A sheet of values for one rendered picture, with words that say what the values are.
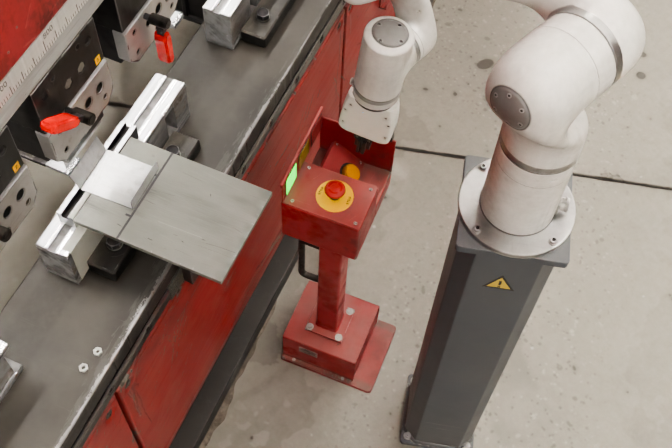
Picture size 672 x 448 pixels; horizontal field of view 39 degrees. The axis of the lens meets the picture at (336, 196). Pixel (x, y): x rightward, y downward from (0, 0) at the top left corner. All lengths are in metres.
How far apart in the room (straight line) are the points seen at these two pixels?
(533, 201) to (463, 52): 1.69
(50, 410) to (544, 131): 0.86
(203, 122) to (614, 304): 1.35
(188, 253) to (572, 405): 1.33
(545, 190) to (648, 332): 1.31
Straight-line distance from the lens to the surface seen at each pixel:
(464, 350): 1.86
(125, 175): 1.57
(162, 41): 1.46
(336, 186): 1.76
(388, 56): 1.51
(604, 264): 2.73
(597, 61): 1.21
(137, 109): 1.69
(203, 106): 1.79
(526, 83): 1.17
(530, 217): 1.47
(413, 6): 1.58
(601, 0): 1.26
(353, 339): 2.37
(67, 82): 1.32
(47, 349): 1.59
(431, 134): 2.86
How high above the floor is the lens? 2.29
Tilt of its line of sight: 58 degrees down
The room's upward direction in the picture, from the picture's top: 3 degrees clockwise
